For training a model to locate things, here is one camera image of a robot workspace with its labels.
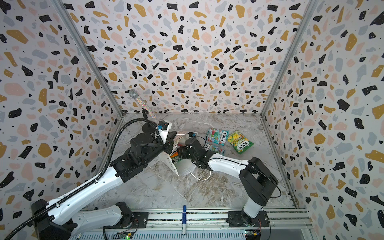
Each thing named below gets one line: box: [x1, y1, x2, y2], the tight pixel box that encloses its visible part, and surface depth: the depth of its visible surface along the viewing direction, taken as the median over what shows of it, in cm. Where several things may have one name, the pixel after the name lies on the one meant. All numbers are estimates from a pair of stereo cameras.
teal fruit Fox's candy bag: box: [205, 127, 229, 146], surface depth 106 cm
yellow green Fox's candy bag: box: [227, 130, 255, 155], surface depth 105 cm
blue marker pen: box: [182, 205, 187, 236], surface depth 75 cm
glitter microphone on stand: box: [129, 89, 157, 119], surface depth 94 cm
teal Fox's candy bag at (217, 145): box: [207, 139, 227, 155], surface depth 105 cm
